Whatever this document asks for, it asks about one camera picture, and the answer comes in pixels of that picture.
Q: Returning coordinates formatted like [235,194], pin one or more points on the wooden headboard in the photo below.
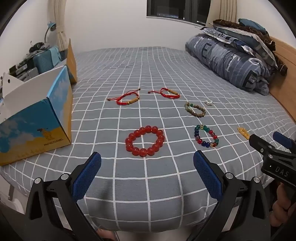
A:
[282,88]

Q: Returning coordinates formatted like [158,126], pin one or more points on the beige curtain left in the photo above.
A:
[59,7]

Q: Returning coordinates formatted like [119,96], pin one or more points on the blue desk lamp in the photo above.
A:
[51,28]

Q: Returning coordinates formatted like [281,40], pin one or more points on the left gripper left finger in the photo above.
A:
[52,211]

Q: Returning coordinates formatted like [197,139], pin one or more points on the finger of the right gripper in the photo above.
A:
[283,140]
[265,148]

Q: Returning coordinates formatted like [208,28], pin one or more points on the beige curtain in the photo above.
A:
[228,10]
[59,7]

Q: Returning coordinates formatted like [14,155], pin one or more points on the dark window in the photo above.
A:
[193,11]

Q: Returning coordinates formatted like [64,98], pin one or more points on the grey checked bed sheet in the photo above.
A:
[144,111]

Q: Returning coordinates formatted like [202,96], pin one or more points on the beige curtain right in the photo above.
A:
[228,10]

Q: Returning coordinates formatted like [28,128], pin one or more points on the white pearl earrings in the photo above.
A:
[209,102]

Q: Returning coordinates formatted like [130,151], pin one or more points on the teal suitcase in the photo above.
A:
[47,60]

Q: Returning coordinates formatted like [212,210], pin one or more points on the right hand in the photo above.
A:
[282,208]

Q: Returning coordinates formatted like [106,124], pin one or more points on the clutter pile on suitcases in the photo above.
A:
[27,63]

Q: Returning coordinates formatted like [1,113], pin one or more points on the stacked pillows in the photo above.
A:
[251,34]

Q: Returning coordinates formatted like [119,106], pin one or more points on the blue yellow cardboard box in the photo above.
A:
[36,114]

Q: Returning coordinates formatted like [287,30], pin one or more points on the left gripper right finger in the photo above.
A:
[241,212]

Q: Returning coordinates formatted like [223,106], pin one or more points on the folded blue grey duvet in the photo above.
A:
[237,67]

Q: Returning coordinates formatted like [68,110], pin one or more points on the grey suitcase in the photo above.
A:
[28,74]

